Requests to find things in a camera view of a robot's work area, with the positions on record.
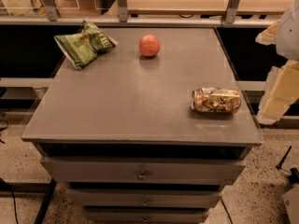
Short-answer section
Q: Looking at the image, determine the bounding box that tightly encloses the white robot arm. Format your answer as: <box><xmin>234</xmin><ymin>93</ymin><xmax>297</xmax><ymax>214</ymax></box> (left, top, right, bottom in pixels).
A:
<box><xmin>255</xmin><ymin>0</ymin><xmax>299</xmax><ymax>125</ymax></box>

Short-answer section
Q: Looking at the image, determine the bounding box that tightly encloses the orange soda can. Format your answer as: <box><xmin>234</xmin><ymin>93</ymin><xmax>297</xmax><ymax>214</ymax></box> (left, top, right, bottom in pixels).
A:
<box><xmin>191</xmin><ymin>88</ymin><xmax>241</xmax><ymax>113</ymax></box>

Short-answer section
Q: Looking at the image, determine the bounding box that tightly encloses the grey drawer cabinet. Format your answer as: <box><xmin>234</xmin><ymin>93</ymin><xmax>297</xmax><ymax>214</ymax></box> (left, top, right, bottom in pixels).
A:
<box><xmin>22</xmin><ymin>28</ymin><xmax>262</xmax><ymax>212</ymax></box>

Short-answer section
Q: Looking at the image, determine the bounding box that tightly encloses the red apple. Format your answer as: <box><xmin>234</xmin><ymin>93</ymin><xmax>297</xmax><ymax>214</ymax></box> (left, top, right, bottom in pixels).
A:
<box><xmin>139</xmin><ymin>35</ymin><xmax>160</xmax><ymax>57</ymax></box>

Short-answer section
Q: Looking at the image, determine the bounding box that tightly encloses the green chip bag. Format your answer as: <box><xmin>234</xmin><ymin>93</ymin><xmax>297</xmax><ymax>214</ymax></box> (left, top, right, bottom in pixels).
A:
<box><xmin>54</xmin><ymin>21</ymin><xmax>118</xmax><ymax>70</ymax></box>

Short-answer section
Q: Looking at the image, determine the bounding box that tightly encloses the top drawer with knob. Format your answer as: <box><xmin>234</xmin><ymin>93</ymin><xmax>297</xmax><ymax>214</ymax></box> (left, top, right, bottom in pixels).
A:
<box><xmin>41</xmin><ymin>157</ymin><xmax>245</xmax><ymax>186</ymax></box>

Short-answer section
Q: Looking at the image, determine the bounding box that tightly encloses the drawer with knob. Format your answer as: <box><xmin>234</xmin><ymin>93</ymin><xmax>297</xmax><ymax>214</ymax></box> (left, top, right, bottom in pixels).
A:
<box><xmin>66</xmin><ymin>189</ymin><xmax>221</xmax><ymax>209</ymax></box>
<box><xmin>41</xmin><ymin>157</ymin><xmax>245</xmax><ymax>186</ymax></box>
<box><xmin>83</xmin><ymin>208</ymin><xmax>208</xmax><ymax>224</ymax></box>

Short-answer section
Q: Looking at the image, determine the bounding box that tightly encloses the middle drawer with knob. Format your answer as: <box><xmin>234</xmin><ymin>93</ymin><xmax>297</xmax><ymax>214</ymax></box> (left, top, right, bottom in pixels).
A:
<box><xmin>66</xmin><ymin>189</ymin><xmax>221</xmax><ymax>209</ymax></box>

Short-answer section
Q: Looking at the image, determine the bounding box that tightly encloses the bottom drawer with knob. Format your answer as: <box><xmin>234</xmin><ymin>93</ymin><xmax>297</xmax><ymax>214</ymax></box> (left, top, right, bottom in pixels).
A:
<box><xmin>83</xmin><ymin>208</ymin><xmax>208</xmax><ymax>224</ymax></box>

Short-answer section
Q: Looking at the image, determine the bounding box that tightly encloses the black antenna device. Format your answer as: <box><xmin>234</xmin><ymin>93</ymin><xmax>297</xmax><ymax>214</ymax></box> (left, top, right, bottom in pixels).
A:
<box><xmin>275</xmin><ymin>145</ymin><xmax>299</xmax><ymax>185</ymax></box>

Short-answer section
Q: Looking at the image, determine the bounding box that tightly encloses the metal glass railing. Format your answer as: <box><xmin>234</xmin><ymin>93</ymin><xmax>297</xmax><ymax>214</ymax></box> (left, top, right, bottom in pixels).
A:
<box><xmin>0</xmin><ymin>0</ymin><xmax>294</xmax><ymax>27</ymax></box>

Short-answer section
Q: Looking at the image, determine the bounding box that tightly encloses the black floor cable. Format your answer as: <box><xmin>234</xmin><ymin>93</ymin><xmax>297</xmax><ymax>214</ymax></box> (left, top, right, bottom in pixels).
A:
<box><xmin>0</xmin><ymin>177</ymin><xmax>17</xmax><ymax>224</ymax></box>

